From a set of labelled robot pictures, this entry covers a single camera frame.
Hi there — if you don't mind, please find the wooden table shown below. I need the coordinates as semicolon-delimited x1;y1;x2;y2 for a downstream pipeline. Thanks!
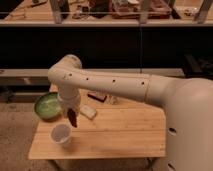
27;83;168;171

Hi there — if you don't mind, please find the dark brown rectangular block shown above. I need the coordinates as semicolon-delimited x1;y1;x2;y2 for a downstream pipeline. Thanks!
87;93;107;103

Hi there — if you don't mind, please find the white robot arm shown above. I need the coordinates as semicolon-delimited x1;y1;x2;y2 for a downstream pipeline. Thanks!
48;55;213;171

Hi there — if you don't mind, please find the long wooden shelf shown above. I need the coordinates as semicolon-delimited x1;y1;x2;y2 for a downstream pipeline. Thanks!
0;68;185;86

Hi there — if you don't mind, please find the green bowl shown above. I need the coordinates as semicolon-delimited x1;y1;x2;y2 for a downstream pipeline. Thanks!
34;92;62;120

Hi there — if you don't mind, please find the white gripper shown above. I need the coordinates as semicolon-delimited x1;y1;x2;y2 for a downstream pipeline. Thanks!
58;90;81;118

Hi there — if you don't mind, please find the red chili pepper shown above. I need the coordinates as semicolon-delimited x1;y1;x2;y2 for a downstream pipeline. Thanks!
67;109;77;127

